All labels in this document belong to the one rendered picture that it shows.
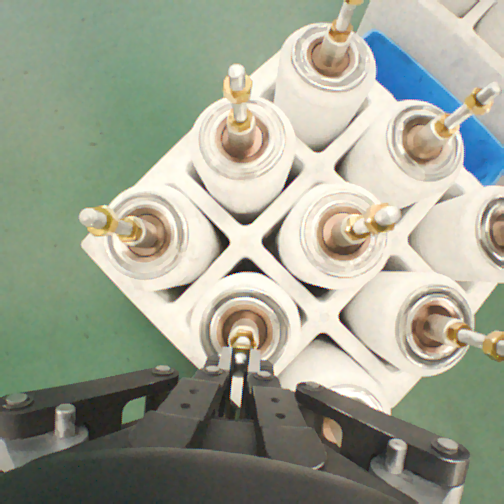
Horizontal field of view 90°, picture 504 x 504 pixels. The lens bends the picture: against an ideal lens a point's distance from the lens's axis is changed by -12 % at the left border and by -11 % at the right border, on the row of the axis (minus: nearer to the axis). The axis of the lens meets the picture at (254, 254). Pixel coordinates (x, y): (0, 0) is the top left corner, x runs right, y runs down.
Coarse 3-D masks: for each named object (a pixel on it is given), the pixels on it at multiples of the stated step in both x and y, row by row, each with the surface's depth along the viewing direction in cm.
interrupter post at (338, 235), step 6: (348, 216) 21; (342, 222) 21; (336, 228) 22; (342, 228) 21; (336, 234) 22; (342, 234) 21; (336, 240) 23; (342, 240) 22; (348, 240) 21; (360, 240) 21
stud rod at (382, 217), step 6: (384, 210) 15; (390, 210) 15; (396, 210) 15; (378, 216) 16; (384, 216) 15; (390, 216) 15; (396, 216) 15; (360, 222) 19; (378, 222) 16; (384, 222) 16; (390, 222) 15; (354, 228) 20; (360, 228) 19; (366, 228) 18
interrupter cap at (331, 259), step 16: (336, 192) 24; (352, 192) 24; (320, 208) 24; (336, 208) 24; (352, 208) 24; (304, 224) 23; (320, 224) 24; (304, 240) 23; (320, 240) 24; (368, 240) 24; (384, 240) 23; (320, 256) 23; (336, 256) 24; (352, 256) 24; (368, 256) 23; (336, 272) 23; (352, 272) 23
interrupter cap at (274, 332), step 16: (240, 288) 23; (256, 288) 23; (208, 304) 23; (224, 304) 23; (240, 304) 23; (256, 304) 23; (272, 304) 23; (208, 320) 23; (224, 320) 23; (256, 320) 23; (272, 320) 23; (288, 320) 23; (208, 336) 23; (224, 336) 23; (272, 336) 23; (288, 336) 23; (208, 352) 23; (272, 352) 23
